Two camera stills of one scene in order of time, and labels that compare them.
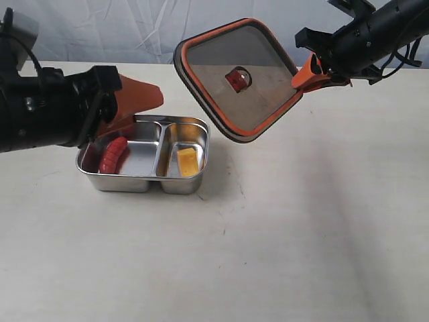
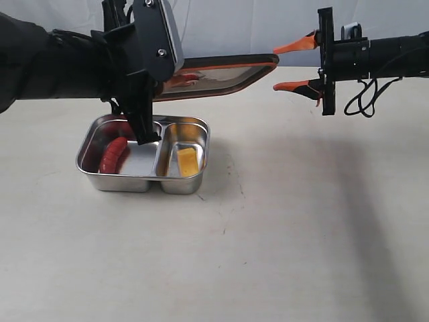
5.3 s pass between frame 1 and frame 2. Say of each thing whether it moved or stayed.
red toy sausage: stayed
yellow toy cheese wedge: stayed
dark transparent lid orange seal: moved
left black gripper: moved
